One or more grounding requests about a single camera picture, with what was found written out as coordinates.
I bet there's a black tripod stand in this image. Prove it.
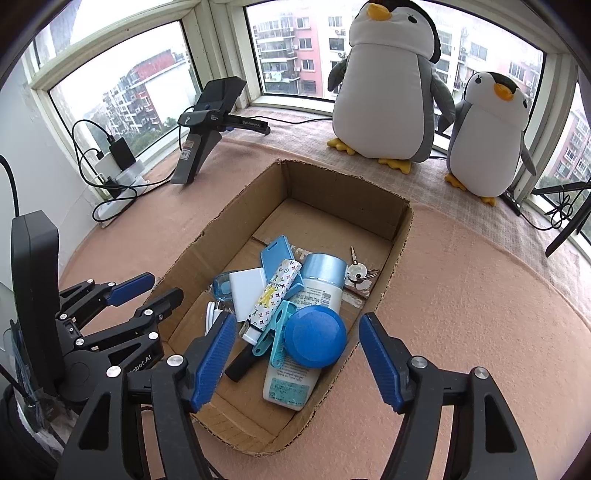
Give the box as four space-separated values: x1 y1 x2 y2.
532 180 590 258

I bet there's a cardboard box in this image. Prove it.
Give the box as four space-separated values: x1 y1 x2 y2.
153 160 414 457

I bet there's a black handheld gripper on stand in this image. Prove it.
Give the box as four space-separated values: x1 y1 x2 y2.
170 76 270 185

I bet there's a large plush penguin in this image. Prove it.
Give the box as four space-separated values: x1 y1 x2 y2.
327 1 456 174

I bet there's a black inline cable remote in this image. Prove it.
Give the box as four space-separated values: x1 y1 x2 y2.
500 191 522 217

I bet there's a blue round tin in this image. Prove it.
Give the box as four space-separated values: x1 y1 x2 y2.
283 305 348 369

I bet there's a black camera screen box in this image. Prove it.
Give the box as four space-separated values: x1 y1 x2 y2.
11 210 65 396

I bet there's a blue phone stand plate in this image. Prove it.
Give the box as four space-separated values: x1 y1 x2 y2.
259 235 304 300

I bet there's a pink table blanket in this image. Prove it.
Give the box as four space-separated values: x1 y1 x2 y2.
61 140 590 479

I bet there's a white usb wall charger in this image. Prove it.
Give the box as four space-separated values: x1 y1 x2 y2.
228 267 267 322

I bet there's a small plush penguin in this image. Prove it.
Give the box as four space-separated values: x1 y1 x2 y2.
438 71 536 207

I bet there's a teal clothespin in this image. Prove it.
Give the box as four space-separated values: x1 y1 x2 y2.
252 300 297 369

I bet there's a small blue glass bottle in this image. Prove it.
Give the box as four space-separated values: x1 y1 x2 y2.
211 272 232 302

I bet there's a black power adapter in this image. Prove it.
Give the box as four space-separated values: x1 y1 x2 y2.
109 138 136 171

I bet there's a white lotion bottle blue cap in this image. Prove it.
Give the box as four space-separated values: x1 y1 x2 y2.
263 253 346 411

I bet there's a black cylinder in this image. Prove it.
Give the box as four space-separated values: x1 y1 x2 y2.
224 344 259 383

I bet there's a white power strip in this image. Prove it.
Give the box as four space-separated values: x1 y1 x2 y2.
93 153 147 228

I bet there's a white usb cable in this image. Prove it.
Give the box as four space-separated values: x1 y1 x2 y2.
203 300 226 333

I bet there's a key with ring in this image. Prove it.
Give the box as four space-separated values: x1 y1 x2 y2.
346 246 378 291

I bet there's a patterned white power bank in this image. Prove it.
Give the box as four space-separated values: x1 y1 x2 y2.
239 259 301 346

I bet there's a checkered beige cloth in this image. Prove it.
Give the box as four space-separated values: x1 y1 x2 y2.
222 108 590 322

